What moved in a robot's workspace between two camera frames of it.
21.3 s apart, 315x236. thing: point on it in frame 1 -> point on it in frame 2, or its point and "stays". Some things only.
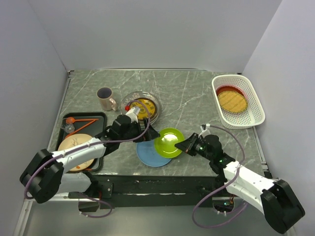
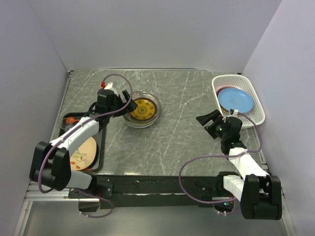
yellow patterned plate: [149, 104] stays
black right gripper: [188, 145] -> [213, 115]
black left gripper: [150, 133] -> [131, 107]
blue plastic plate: [148, 154] -> [235, 99]
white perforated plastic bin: [253, 115] stays
